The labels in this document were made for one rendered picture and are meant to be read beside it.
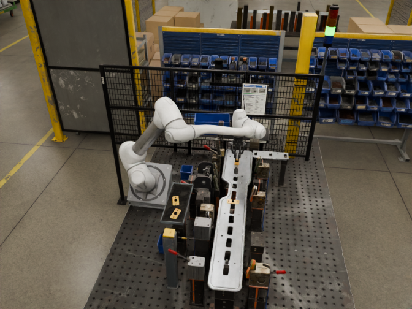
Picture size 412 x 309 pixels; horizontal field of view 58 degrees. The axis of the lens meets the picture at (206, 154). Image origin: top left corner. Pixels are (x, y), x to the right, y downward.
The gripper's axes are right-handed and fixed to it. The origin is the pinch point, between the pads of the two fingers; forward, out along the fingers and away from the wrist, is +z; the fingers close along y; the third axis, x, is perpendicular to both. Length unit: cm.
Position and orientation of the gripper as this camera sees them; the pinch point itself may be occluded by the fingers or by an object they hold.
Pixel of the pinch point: (236, 157)
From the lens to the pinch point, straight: 292.9
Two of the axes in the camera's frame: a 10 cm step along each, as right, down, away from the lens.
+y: 9.9, 0.7, -1.1
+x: 1.3, -5.5, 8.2
